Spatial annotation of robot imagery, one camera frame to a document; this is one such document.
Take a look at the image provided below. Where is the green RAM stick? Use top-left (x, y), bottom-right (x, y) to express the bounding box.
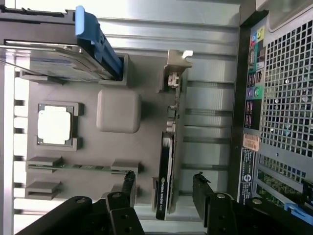
top-left (28, 164), bottom-right (137, 171)

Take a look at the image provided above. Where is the grey parts rack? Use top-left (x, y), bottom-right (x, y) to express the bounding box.
top-left (19, 52), bottom-right (189, 217)

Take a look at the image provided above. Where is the silver CPU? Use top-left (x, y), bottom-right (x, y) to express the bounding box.
top-left (37, 104), bottom-right (74, 145)

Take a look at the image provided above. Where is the black open PC case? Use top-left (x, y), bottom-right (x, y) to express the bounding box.
top-left (229, 0), bottom-right (313, 217)

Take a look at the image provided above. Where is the hard disk with blue caddy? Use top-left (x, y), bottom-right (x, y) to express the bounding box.
top-left (0, 4), bottom-right (123, 83)

